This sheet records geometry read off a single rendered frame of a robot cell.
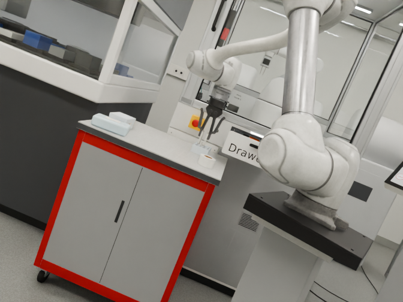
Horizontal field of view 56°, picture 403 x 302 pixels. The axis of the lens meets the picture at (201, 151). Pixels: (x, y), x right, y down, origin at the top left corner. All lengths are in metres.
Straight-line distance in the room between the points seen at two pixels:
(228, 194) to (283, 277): 0.87
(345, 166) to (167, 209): 0.71
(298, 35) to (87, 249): 1.19
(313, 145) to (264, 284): 0.51
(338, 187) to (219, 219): 1.01
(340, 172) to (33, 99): 1.57
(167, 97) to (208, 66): 3.81
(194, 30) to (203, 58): 3.81
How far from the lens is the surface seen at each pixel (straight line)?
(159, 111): 5.49
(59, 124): 2.11
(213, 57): 1.67
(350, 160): 1.29
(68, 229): 1.72
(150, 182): 1.54
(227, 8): 2.11
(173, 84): 5.45
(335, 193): 1.29
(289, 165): 1.10
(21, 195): 2.28
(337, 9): 1.50
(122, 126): 1.57
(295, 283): 1.33
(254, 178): 2.09
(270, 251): 1.33
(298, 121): 1.16
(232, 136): 1.76
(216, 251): 2.22
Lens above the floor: 1.07
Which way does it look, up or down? 9 degrees down
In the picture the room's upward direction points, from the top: 22 degrees clockwise
